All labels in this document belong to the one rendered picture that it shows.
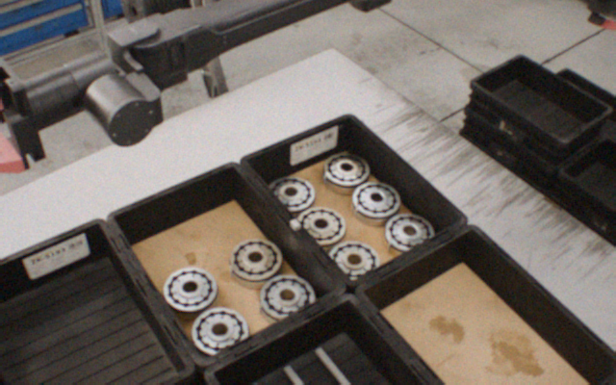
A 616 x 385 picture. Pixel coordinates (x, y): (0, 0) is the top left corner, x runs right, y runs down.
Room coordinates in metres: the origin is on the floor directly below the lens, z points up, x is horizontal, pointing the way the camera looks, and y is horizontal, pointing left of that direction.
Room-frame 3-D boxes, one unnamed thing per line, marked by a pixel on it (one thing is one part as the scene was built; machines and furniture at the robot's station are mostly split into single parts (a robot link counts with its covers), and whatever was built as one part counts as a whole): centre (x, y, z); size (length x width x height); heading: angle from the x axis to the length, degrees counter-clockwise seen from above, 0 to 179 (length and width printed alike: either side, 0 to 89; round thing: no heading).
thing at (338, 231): (0.93, -0.03, 0.86); 0.10 x 0.10 x 0.01
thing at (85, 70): (0.59, 0.25, 1.45); 0.07 x 0.07 x 0.06; 42
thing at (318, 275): (0.79, 0.16, 0.87); 0.40 x 0.30 x 0.11; 36
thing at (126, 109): (0.59, 0.20, 1.45); 0.12 x 0.11 x 0.09; 132
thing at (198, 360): (0.79, 0.16, 0.92); 0.40 x 0.30 x 0.02; 36
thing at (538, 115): (1.79, -0.76, 0.37); 0.40 x 0.30 x 0.45; 41
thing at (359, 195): (1.01, -0.15, 0.86); 0.10 x 0.10 x 0.01
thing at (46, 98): (0.56, 0.29, 1.45); 0.07 x 0.07 x 0.10; 42
